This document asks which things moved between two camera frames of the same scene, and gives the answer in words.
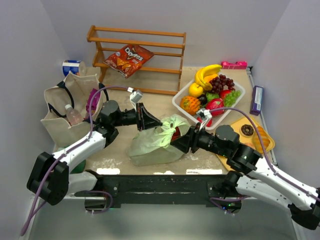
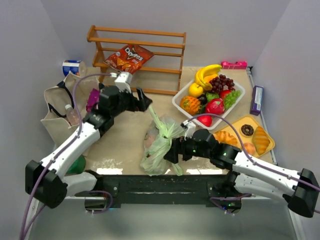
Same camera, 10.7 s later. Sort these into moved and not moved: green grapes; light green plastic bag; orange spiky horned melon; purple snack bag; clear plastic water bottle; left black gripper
Moved: light green plastic bag; left black gripper
Not moved: green grapes; purple snack bag; clear plastic water bottle; orange spiky horned melon
